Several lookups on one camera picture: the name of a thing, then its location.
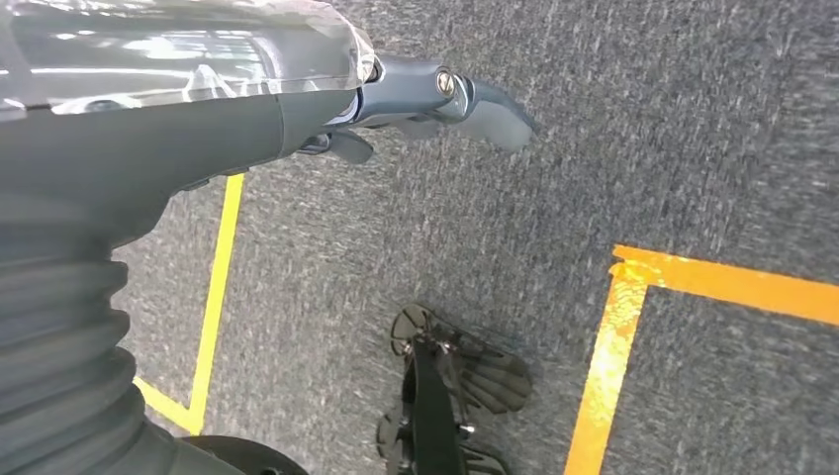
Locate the yellow floor tape outline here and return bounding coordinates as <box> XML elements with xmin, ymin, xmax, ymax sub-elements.
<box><xmin>563</xmin><ymin>243</ymin><xmax>839</xmax><ymax>475</ymax></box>
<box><xmin>133</xmin><ymin>173</ymin><xmax>245</xmax><ymax>437</ymax></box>

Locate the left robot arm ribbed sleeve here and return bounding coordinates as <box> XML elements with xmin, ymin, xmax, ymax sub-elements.
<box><xmin>0</xmin><ymin>196</ymin><xmax>310</xmax><ymax>475</ymax></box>

